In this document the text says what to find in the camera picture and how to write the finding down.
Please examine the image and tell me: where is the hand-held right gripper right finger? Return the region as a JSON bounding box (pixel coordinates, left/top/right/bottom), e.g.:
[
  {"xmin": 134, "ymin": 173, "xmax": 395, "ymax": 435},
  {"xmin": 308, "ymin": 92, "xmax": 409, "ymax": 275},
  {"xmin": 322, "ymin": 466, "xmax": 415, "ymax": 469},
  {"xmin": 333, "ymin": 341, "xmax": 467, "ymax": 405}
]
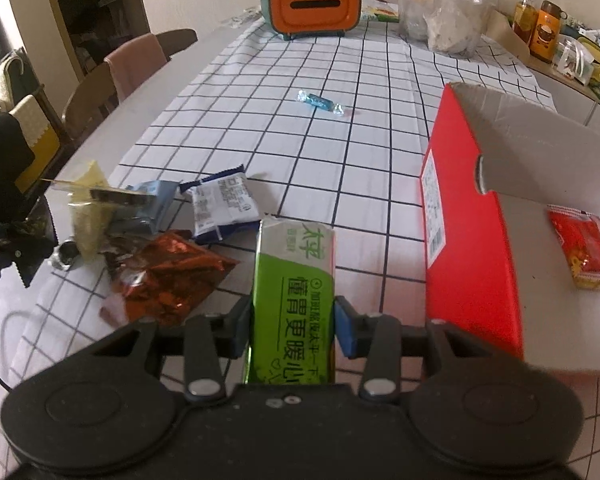
[{"xmin": 333, "ymin": 296, "xmax": 502, "ymax": 404}]

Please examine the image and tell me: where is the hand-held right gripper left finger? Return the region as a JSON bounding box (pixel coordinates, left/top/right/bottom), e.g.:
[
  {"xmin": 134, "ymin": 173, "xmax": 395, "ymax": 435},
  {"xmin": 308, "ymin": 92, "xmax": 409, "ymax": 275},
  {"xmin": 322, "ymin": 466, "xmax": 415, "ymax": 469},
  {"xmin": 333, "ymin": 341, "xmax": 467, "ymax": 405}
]
[{"xmin": 92, "ymin": 296, "xmax": 255, "ymax": 405}]

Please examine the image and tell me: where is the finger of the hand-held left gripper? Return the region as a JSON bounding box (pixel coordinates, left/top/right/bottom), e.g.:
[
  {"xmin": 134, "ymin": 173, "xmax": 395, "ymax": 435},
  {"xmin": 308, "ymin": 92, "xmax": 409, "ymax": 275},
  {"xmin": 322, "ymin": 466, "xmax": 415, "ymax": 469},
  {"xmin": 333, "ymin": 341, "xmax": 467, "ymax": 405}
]
[
  {"xmin": 40, "ymin": 178, "xmax": 154, "ymax": 208},
  {"xmin": 2, "ymin": 225, "xmax": 81, "ymax": 289}
]

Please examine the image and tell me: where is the blue-grey snack packet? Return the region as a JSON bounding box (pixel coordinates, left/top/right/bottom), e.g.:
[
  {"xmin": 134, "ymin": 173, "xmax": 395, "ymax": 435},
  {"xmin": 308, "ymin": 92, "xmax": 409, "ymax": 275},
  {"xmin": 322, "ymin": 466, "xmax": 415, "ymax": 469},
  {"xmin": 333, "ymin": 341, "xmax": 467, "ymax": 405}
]
[{"xmin": 107, "ymin": 180, "xmax": 181, "ymax": 235}]

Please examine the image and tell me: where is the yellow snack packet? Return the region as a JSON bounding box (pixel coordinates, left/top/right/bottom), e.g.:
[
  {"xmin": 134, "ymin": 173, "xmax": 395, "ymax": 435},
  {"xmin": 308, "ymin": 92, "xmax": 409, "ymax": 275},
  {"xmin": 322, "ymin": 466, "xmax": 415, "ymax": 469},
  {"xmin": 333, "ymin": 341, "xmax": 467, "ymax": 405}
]
[{"xmin": 50, "ymin": 160, "xmax": 116, "ymax": 266}]

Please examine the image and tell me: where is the dark foil snack packet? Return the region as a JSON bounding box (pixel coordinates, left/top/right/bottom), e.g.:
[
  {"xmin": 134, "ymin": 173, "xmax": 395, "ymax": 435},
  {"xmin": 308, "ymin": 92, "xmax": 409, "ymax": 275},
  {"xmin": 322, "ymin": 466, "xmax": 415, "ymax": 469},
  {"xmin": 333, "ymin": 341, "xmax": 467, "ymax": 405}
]
[{"xmin": 100, "ymin": 234, "xmax": 148, "ymax": 281}]

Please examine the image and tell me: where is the green snack packet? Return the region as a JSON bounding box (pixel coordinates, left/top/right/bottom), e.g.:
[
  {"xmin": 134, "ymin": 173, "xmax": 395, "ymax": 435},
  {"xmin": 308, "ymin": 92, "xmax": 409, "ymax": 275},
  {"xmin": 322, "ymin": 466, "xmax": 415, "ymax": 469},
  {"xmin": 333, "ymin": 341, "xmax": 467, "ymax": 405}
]
[{"xmin": 243, "ymin": 216, "xmax": 340, "ymax": 388}]

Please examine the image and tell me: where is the copper foil snack packet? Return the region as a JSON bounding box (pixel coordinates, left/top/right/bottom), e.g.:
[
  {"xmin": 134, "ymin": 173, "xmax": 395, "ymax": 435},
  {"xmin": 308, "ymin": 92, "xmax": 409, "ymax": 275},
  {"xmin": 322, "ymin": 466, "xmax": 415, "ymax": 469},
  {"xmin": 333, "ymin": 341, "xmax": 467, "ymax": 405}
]
[{"xmin": 111, "ymin": 230, "xmax": 240, "ymax": 328}]

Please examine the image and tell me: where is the white and blue snack packet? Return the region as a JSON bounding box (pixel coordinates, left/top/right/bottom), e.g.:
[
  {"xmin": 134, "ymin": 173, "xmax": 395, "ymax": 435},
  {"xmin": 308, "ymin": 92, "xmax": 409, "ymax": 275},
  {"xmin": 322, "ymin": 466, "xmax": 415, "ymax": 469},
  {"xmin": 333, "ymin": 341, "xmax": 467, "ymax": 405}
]
[{"xmin": 180, "ymin": 171, "xmax": 262, "ymax": 246}]

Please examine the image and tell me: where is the red cardboard box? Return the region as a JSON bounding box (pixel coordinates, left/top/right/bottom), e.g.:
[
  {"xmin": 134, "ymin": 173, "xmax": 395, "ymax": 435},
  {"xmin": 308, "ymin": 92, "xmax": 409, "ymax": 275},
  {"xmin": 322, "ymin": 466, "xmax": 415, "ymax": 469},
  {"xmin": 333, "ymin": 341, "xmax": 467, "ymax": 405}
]
[{"xmin": 419, "ymin": 81, "xmax": 600, "ymax": 372}]

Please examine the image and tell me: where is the blue candy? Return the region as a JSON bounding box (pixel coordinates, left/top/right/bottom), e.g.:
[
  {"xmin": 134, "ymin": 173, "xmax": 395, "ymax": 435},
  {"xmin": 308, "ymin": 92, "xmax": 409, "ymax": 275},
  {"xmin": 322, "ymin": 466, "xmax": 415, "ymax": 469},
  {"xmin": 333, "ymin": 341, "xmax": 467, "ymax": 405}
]
[{"xmin": 296, "ymin": 89, "xmax": 346, "ymax": 117}]

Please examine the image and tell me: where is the red snack packet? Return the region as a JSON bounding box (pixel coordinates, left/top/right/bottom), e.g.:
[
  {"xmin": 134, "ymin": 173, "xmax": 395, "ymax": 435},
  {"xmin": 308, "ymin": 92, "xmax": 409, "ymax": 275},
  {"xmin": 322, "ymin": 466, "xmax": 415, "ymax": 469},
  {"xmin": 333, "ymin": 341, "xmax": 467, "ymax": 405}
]
[{"xmin": 546, "ymin": 204, "xmax": 600, "ymax": 293}]

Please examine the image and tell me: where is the chair with yellow cover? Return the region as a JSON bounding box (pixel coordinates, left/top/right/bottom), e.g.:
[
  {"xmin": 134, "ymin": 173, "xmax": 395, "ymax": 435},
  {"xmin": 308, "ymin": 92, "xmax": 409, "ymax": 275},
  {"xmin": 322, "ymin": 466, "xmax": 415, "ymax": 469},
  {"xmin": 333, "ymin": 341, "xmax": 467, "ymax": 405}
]
[{"xmin": 7, "ymin": 94, "xmax": 65, "ymax": 188}]

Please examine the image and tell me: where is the wooden chair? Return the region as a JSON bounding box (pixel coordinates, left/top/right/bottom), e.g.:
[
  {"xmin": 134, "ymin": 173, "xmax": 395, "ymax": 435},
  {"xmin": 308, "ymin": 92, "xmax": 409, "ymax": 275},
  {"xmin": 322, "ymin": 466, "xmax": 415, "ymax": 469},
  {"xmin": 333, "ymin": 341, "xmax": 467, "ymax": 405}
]
[{"xmin": 62, "ymin": 27, "xmax": 199, "ymax": 137}]

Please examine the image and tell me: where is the pink cloth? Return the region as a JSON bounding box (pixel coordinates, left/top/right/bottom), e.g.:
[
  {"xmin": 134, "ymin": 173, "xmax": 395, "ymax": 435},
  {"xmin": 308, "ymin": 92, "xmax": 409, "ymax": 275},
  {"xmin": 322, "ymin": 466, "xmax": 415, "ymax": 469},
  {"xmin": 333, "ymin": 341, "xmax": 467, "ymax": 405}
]
[{"xmin": 103, "ymin": 33, "xmax": 170, "ymax": 103}]

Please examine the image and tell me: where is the checked white tablecloth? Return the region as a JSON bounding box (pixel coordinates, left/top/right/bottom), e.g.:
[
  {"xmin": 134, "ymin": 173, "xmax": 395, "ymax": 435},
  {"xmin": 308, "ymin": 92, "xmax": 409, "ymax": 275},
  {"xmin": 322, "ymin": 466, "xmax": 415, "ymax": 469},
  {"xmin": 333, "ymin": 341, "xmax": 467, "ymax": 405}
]
[{"xmin": 10, "ymin": 5, "xmax": 600, "ymax": 480}]

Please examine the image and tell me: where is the green and white packet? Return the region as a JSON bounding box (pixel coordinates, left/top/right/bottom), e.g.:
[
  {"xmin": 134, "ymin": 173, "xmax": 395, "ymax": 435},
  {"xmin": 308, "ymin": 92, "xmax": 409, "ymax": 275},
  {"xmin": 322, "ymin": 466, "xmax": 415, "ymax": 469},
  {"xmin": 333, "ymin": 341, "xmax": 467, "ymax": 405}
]
[{"xmin": 361, "ymin": 2, "xmax": 401, "ymax": 24}]

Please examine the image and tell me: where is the clear plastic bag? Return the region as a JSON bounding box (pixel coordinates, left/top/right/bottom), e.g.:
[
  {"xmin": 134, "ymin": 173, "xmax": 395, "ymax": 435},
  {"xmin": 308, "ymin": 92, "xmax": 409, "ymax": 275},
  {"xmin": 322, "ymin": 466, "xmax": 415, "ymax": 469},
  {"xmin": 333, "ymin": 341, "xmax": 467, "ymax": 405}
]
[{"xmin": 394, "ymin": 0, "xmax": 486, "ymax": 56}]

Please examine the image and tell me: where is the brown cardboard box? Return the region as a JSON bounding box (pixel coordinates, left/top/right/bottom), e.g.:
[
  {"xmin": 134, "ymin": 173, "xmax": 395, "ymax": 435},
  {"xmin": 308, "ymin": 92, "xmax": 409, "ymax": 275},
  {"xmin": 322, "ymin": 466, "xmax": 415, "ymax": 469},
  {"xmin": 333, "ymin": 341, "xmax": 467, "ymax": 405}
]
[{"xmin": 482, "ymin": 7, "xmax": 537, "ymax": 61}]

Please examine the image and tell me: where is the orange-labelled jar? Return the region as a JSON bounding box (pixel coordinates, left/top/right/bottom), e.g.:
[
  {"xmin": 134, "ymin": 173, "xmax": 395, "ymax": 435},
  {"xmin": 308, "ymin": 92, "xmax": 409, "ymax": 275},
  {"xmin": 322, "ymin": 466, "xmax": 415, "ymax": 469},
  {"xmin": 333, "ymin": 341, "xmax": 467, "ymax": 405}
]
[{"xmin": 528, "ymin": 0, "xmax": 564, "ymax": 64}]

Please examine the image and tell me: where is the amber glass jar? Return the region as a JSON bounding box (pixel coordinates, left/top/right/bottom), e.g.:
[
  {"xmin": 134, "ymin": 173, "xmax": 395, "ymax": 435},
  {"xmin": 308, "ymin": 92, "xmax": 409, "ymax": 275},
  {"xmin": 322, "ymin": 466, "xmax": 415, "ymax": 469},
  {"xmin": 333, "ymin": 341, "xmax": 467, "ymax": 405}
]
[{"xmin": 512, "ymin": 0, "xmax": 537, "ymax": 43}]

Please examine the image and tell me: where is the yellow-lidded plastic container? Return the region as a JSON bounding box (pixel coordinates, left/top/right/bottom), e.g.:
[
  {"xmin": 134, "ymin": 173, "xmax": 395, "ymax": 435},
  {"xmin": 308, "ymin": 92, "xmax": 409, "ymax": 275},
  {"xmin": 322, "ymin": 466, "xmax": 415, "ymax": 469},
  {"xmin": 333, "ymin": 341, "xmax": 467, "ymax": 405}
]
[{"xmin": 555, "ymin": 29, "xmax": 600, "ymax": 87}]

